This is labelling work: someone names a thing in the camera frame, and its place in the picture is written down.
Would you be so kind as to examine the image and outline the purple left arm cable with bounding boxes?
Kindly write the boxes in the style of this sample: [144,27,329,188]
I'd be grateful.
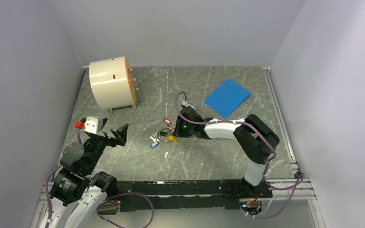
[44,129,155,228]

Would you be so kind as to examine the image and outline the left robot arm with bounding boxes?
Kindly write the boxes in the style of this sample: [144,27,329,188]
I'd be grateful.
[40,116,129,228]

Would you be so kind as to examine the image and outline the red key tag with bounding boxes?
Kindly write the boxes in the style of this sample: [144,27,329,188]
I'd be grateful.
[163,118,172,125]

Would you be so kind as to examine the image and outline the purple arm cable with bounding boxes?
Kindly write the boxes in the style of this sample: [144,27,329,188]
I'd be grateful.
[44,129,155,228]
[174,91,306,220]

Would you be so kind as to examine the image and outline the blue square mat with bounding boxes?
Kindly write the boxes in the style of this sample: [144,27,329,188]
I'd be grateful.
[204,78,251,118]

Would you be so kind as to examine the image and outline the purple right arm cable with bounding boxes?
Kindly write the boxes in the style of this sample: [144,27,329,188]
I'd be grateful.
[174,91,306,220]

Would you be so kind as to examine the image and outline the black key fob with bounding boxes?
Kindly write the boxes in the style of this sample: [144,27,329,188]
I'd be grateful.
[158,131,168,137]

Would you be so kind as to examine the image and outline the blue key tag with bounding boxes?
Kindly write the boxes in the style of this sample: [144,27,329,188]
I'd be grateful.
[150,141,159,149]

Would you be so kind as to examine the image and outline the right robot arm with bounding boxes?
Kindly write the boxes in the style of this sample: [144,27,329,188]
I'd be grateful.
[173,106,280,197]

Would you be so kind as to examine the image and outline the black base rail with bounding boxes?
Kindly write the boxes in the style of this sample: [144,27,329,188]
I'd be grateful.
[116,179,273,212]

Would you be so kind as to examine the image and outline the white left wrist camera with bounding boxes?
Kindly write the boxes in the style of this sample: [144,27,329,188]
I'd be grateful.
[83,116,104,134]

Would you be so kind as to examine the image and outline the yellow key tag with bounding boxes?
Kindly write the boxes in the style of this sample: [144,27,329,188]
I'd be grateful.
[167,135,178,142]

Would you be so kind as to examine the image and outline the cream cylindrical drum device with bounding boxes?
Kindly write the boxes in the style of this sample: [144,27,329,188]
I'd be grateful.
[88,56,138,112]

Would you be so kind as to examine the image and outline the large metal keyring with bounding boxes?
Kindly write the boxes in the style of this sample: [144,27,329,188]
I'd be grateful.
[157,127,177,143]

